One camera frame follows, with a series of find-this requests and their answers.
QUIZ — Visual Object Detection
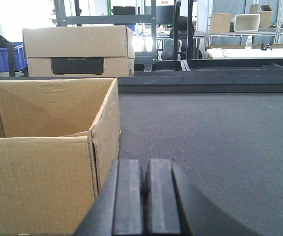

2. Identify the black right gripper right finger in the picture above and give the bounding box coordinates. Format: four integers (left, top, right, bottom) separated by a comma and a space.
145, 159, 258, 236

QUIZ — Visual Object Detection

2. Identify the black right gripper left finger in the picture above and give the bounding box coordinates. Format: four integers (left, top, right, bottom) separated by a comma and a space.
73, 159, 143, 236

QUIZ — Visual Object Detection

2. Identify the brown cardboard carton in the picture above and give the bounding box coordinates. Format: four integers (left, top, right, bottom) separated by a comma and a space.
0, 78, 120, 236

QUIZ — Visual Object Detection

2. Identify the black conveyor belt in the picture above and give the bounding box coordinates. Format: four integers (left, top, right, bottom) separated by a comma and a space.
0, 75, 283, 236

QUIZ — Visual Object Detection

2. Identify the small cardboard box on shelf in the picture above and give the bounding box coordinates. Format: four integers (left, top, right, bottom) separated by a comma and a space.
209, 13, 231, 33

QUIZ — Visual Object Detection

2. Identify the closed cardboard box with label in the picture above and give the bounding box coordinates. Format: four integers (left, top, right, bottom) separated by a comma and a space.
23, 26, 135, 77

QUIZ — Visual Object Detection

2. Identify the plastic bottle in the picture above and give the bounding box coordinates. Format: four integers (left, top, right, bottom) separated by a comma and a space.
245, 35, 252, 50

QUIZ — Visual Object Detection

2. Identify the white table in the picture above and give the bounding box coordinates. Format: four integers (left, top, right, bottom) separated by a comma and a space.
205, 48, 283, 59

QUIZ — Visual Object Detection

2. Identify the blue crate far left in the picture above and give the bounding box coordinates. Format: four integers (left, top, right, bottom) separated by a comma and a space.
0, 42, 27, 72

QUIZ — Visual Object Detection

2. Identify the white plastic bin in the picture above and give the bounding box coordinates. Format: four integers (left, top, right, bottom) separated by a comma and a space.
234, 14, 260, 32

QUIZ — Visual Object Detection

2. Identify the black cloth on crate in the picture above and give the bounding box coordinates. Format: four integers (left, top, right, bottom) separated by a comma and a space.
0, 35, 15, 77

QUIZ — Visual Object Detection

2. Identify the open cardboard box far right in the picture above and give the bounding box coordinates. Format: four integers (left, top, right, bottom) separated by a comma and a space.
249, 4, 272, 29

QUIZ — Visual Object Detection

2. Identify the black metal rack frame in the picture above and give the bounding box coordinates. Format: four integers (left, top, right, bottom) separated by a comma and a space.
53, 0, 196, 72

